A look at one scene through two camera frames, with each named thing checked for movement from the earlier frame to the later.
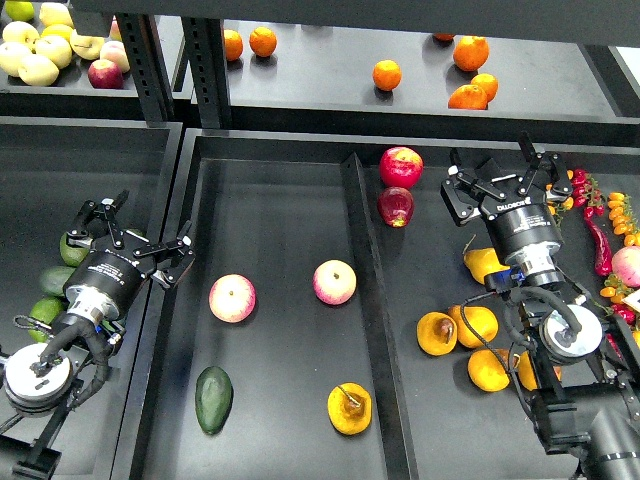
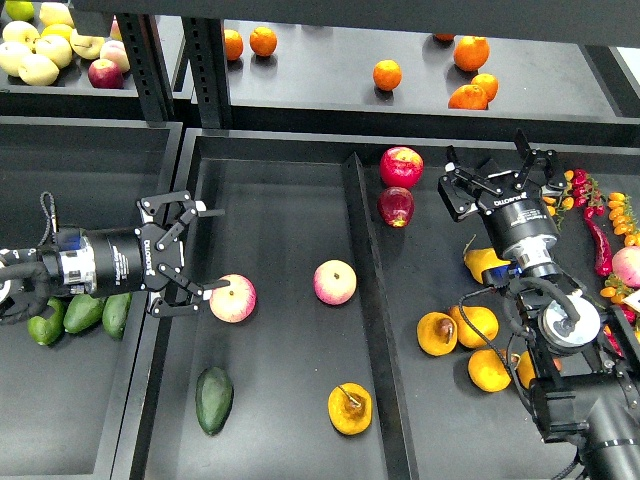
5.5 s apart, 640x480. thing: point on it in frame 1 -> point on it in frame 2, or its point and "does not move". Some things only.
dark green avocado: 213,398 does not move
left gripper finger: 95,214 -> 148,205
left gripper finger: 180,254 -> 161,309
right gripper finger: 543,169 does not move
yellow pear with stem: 349,408 does not move
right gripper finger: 459,190 does not move
